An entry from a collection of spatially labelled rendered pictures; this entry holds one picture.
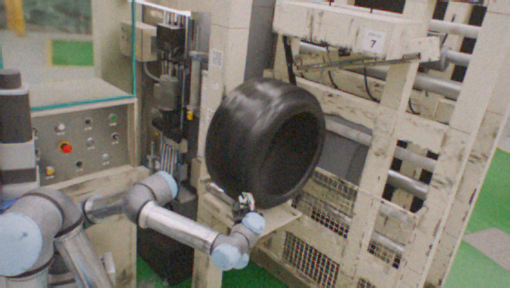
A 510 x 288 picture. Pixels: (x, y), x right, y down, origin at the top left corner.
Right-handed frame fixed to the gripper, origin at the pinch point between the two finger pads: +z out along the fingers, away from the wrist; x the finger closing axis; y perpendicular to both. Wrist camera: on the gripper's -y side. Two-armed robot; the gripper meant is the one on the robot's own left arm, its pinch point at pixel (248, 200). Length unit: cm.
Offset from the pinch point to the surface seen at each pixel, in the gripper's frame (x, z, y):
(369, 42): -58, 30, 46
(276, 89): -18.8, 24.4, 35.8
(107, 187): 73, 25, 2
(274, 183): -5.9, 34.8, -17.9
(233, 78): 2, 46, 36
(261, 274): 24, 63, -111
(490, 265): -140, 109, -177
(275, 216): -4.3, 23.3, -29.3
